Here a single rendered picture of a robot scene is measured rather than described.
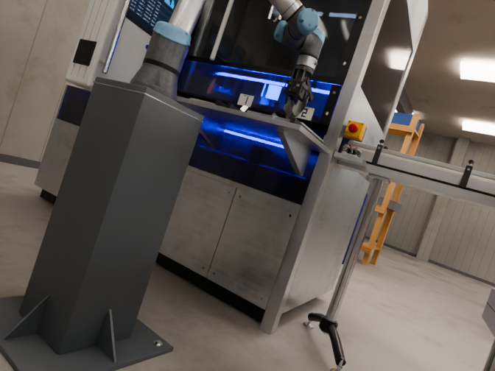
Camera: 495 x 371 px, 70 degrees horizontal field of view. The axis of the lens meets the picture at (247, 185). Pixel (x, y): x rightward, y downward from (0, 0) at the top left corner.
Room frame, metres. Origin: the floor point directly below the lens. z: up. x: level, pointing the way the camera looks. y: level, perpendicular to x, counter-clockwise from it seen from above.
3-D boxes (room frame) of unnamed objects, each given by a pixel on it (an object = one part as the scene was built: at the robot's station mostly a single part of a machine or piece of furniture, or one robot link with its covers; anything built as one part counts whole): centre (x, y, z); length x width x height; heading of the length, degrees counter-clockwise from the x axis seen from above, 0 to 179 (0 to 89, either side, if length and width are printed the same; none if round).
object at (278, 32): (1.35, 0.03, 1.21); 0.11 x 0.11 x 0.08; 17
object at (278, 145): (2.10, 0.60, 0.73); 1.98 x 0.01 x 0.25; 61
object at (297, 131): (1.63, 0.08, 0.87); 0.70 x 0.48 x 0.02; 61
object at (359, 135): (1.59, -0.38, 0.99); 0.08 x 0.07 x 0.07; 151
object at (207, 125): (1.74, 0.30, 0.79); 0.34 x 0.03 x 0.13; 151
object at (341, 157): (1.62, -0.41, 0.87); 0.14 x 0.13 x 0.02; 151
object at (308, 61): (1.40, -0.07, 1.14); 0.08 x 0.08 x 0.05
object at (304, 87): (1.39, -0.06, 1.06); 0.09 x 0.08 x 0.12; 151
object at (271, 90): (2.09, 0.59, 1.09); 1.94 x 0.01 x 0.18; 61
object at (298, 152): (1.50, -0.13, 0.79); 0.34 x 0.03 x 0.13; 151
